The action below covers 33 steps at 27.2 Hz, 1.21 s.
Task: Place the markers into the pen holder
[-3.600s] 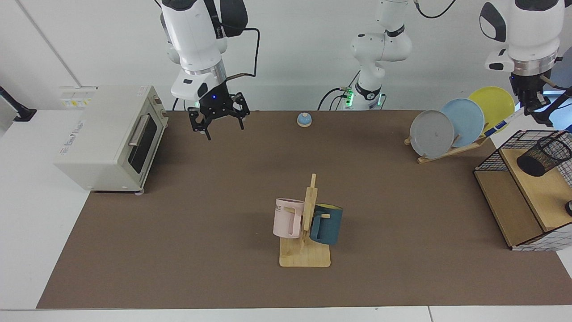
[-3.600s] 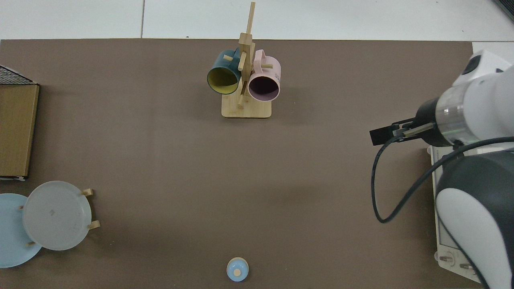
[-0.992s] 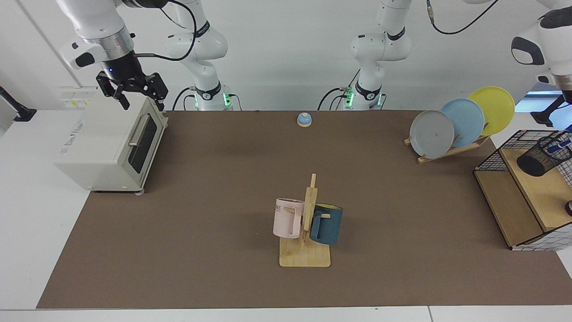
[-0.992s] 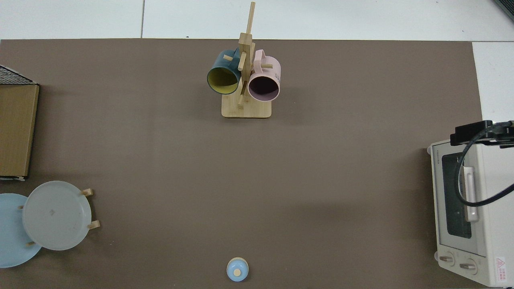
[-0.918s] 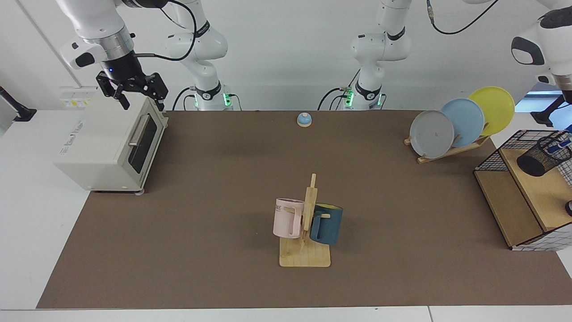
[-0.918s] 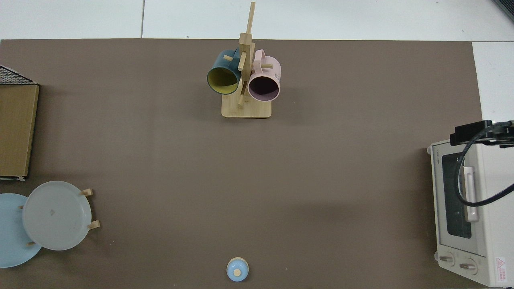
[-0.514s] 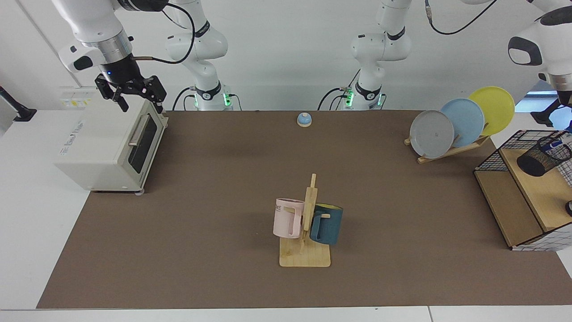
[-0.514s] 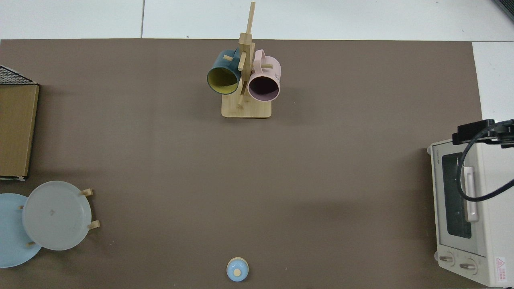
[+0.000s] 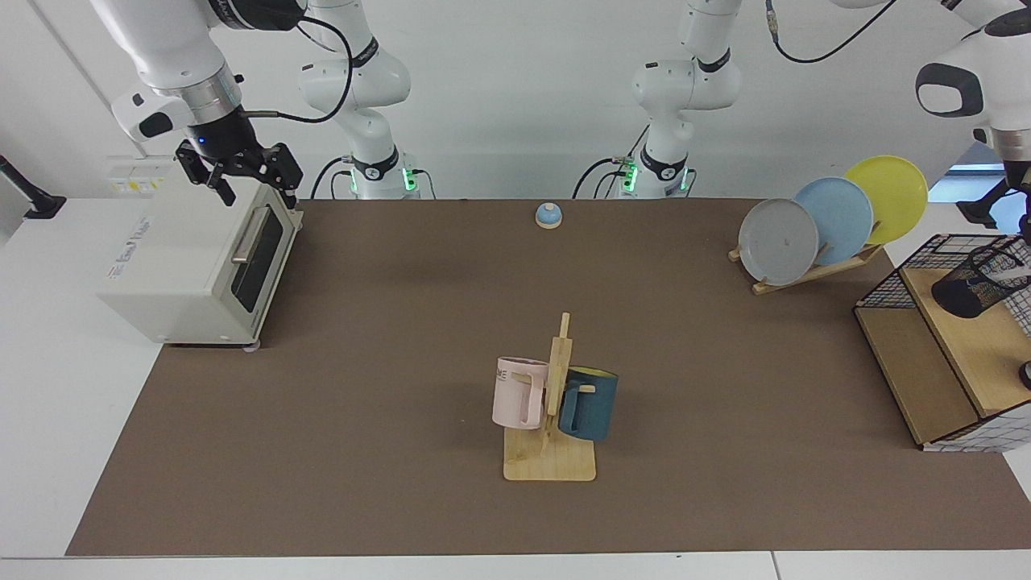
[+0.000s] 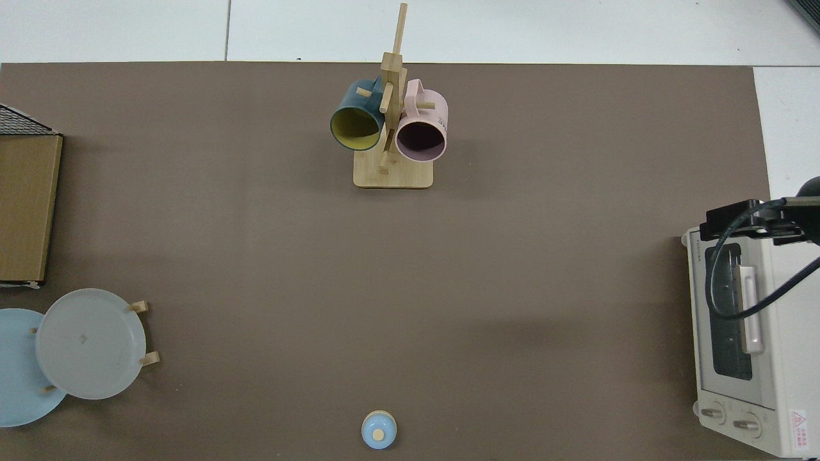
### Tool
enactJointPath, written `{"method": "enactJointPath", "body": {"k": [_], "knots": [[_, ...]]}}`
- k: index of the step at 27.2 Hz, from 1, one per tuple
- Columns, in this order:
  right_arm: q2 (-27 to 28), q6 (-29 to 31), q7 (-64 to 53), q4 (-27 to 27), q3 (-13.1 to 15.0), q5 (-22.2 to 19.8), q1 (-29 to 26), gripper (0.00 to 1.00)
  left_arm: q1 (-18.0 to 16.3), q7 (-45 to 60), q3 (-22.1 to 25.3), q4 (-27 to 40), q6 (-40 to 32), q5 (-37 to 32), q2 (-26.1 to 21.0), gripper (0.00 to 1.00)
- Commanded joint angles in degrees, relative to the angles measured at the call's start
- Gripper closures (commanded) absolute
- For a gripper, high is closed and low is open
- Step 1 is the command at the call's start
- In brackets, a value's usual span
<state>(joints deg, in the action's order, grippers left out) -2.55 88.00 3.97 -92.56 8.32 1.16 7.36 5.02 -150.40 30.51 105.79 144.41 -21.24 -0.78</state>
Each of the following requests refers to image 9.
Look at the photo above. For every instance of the small blue round bell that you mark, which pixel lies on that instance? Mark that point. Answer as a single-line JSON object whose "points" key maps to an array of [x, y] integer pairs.
{"points": [[548, 215]]}

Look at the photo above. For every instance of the pink cup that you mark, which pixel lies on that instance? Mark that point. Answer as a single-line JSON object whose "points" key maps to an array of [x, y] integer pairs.
{"points": [[511, 399]]}

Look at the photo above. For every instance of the black mesh pen holder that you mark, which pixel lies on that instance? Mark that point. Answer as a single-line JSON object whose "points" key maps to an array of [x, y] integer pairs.
{"points": [[966, 290]]}

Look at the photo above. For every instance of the light blue plate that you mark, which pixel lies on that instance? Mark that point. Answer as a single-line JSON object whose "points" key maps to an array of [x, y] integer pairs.
{"points": [[842, 217]]}

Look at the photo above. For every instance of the grey plate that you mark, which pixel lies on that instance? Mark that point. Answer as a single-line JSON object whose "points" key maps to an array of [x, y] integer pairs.
{"points": [[777, 242]]}

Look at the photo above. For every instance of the pale toaster oven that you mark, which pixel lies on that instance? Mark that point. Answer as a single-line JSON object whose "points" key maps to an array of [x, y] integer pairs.
{"points": [[177, 274]]}

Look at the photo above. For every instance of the brown table cloth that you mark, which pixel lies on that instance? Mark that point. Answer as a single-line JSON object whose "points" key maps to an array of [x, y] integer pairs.
{"points": [[403, 419]]}

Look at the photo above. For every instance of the wooden plate rack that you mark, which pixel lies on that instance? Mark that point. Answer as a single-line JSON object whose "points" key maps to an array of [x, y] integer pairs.
{"points": [[842, 263]]}

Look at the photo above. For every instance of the dark teal cup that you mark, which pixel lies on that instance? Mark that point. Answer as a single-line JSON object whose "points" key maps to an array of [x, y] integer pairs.
{"points": [[596, 411]]}

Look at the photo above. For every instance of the small black round object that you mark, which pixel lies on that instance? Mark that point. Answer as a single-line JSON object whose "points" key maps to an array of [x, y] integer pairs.
{"points": [[1026, 375]]}

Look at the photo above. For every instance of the wooden cup stand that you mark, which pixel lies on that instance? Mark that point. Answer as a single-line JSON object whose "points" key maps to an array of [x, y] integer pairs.
{"points": [[552, 463]]}

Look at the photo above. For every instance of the yellow plate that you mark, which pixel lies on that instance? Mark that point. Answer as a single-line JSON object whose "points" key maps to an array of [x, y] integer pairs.
{"points": [[894, 193]]}

